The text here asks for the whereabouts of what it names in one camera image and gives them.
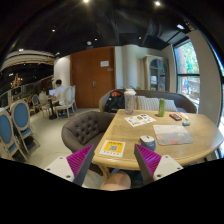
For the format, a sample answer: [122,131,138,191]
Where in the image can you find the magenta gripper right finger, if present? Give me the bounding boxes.
[134,144,161,184]

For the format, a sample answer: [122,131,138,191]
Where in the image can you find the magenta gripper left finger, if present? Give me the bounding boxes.
[67,145,94,186]

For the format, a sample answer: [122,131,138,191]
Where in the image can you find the white and blue computer mouse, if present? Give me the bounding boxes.
[140,135,156,151]

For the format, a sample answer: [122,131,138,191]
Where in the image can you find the grey printed mouse pad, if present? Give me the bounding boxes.
[153,125,193,146]

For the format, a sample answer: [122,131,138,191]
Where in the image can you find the grey tufted armchair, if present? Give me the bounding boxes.
[61,110,116,176]

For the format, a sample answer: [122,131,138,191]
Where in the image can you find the person's knee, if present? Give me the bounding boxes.
[100,171,131,191]

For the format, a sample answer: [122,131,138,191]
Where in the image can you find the yellow QR code sign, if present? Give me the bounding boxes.
[99,140,126,158]

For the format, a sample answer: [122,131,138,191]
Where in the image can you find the white sticker sheet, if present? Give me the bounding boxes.
[125,114,155,127]

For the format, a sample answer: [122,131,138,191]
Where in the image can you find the black smartphone red case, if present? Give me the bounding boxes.
[169,114,182,121]

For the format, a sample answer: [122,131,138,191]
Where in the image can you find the small teal eraser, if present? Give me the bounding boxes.
[182,122,190,126]

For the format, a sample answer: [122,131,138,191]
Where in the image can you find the striped cushion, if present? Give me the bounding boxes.
[136,96,177,112]

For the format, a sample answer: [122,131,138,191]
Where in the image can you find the white small device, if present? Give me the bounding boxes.
[180,112,189,120]

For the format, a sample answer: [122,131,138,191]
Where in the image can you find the green tumbler bottle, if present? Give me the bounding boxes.
[158,99,166,117]

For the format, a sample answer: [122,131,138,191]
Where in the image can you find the white dining chair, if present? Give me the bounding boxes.
[55,87,73,116]

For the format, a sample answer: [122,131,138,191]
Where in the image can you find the black backpack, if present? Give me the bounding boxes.
[105,91,125,113]

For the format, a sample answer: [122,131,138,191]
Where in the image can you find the seated person white shirt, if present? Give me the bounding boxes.
[53,79,66,106]

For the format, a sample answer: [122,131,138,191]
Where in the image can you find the clear shaker bottle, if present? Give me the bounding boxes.
[124,89,136,114]

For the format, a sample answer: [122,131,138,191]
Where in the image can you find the grey curved sofa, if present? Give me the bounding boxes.
[98,88,198,114]

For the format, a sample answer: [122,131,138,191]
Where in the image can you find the blue upholstered chair far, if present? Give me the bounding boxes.
[31,94,41,112]

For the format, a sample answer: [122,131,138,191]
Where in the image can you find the blue upholstered chair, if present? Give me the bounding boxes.
[10,100,40,151]
[0,110,28,160]
[31,94,41,112]

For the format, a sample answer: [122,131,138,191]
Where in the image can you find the blue upholstered chair near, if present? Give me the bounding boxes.
[0,110,28,160]

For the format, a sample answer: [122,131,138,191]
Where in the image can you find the glass display cabinet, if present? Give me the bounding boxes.
[143,55,169,91]

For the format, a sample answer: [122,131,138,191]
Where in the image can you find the wooden door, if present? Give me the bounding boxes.
[70,47,115,108]

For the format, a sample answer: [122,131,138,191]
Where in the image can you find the window with black frame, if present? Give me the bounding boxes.
[174,40,200,108]

